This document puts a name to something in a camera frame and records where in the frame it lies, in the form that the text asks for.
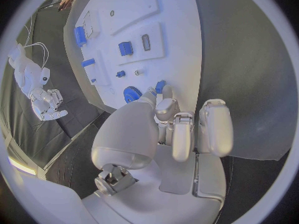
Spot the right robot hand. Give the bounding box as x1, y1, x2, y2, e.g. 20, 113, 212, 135
29, 88, 69, 121

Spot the white task board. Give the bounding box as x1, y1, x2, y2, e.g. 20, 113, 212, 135
63, 0, 203, 115

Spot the blue long block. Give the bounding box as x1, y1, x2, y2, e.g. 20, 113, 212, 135
73, 26, 88, 48

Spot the blue gear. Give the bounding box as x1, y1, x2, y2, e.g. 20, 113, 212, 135
123, 86, 144, 104

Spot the white cable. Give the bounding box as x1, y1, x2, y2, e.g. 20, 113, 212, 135
23, 15, 34, 47
23, 42, 50, 69

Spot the blue flat block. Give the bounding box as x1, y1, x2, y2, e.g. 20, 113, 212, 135
80, 58, 97, 68

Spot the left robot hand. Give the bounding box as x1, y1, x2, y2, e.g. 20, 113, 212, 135
81, 85, 234, 224

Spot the blue ribbed block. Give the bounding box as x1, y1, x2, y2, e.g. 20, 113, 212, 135
118, 41, 134, 57

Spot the blue plug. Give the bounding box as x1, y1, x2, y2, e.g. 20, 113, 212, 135
153, 80, 166, 95

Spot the glowing light bar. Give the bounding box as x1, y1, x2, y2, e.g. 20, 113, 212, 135
7, 156, 37, 176

